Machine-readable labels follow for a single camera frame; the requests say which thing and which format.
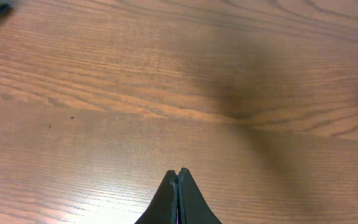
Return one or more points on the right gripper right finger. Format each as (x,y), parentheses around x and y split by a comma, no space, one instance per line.
(192,207)

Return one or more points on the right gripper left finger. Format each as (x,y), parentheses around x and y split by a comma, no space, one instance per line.
(163,208)

